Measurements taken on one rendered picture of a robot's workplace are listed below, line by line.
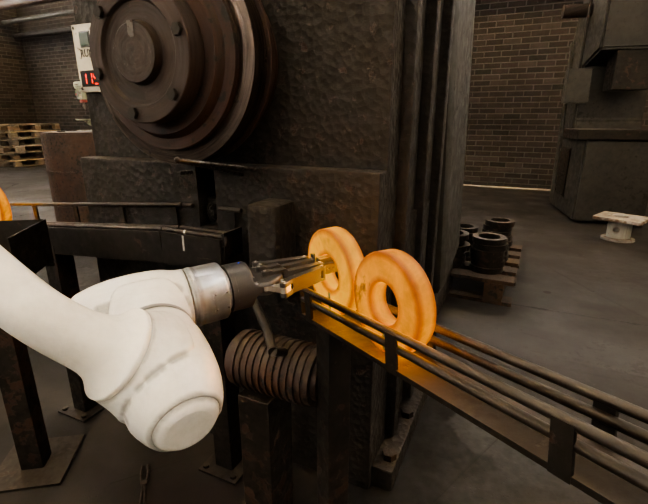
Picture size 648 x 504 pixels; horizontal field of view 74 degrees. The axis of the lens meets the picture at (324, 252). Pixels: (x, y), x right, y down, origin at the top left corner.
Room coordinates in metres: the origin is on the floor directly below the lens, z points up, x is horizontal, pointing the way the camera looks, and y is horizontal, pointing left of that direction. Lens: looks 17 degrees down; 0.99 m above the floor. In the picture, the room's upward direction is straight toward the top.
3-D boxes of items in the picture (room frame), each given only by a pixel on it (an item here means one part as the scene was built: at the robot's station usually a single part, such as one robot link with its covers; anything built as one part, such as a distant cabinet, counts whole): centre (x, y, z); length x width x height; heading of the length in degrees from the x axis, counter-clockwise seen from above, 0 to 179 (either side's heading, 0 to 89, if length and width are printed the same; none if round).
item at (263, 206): (1.00, 0.12, 0.68); 0.11 x 0.08 x 0.24; 155
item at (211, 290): (0.61, 0.18, 0.73); 0.09 x 0.06 x 0.09; 30
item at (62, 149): (3.68, 2.00, 0.45); 0.59 x 0.59 x 0.89
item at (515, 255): (2.78, -0.66, 0.22); 1.20 x 0.81 x 0.44; 63
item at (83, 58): (1.32, 0.60, 1.15); 0.26 x 0.02 x 0.18; 65
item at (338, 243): (0.73, -0.02, 0.72); 0.16 x 0.03 x 0.16; 30
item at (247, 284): (0.65, 0.12, 0.73); 0.09 x 0.08 x 0.07; 120
